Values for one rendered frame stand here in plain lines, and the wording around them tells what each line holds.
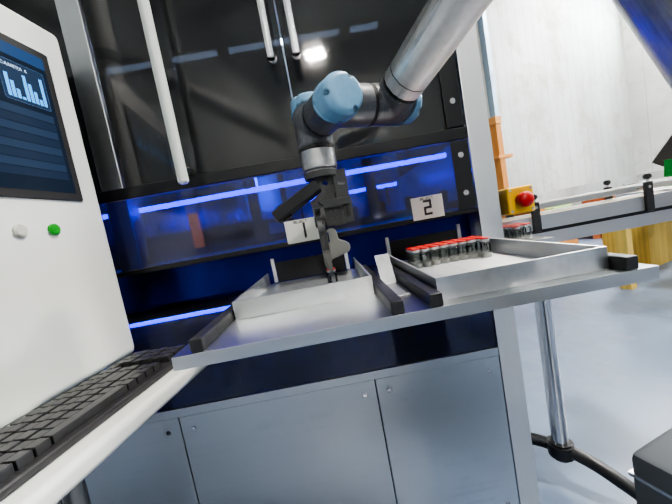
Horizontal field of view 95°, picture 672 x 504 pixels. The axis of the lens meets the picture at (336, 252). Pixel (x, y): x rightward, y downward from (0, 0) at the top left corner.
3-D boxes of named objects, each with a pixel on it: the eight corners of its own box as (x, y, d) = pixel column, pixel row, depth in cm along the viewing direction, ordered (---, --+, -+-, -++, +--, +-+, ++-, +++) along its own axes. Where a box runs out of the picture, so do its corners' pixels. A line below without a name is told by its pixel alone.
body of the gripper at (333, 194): (355, 224, 63) (344, 164, 62) (313, 231, 63) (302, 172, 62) (352, 224, 70) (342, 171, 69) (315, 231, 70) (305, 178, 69)
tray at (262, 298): (269, 285, 90) (267, 273, 90) (356, 268, 91) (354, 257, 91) (235, 320, 57) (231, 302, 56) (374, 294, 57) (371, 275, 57)
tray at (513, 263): (391, 269, 80) (389, 255, 79) (490, 250, 80) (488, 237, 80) (439, 301, 46) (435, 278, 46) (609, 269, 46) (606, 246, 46)
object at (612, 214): (489, 256, 93) (482, 204, 92) (465, 251, 109) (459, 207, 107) (707, 215, 94) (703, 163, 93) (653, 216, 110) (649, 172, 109)
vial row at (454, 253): (412, 268, 75) (409, 249, 75) (484, 254, 75) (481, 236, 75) (414, 269, 73) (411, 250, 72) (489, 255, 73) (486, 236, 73)
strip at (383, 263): (378, 282, 67) (374, 255, 66) (392, 279, 67) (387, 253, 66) (393, 297, 53) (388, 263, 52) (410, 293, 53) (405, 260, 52)
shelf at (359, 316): (253, 294, 91) (252, 288, 90) (486, 251, 92) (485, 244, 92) (173, 371, 43) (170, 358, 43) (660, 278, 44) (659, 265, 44)
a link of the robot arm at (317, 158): (297, 150, 61) (300, 159, 69) (301, 173, 62) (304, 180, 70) (334, 144, 61) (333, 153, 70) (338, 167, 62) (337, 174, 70)
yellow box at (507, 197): (495, 216, 90) (491, 191, 89) (519, 211, 90) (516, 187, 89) (510, 215, 82) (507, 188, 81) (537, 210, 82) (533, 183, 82)
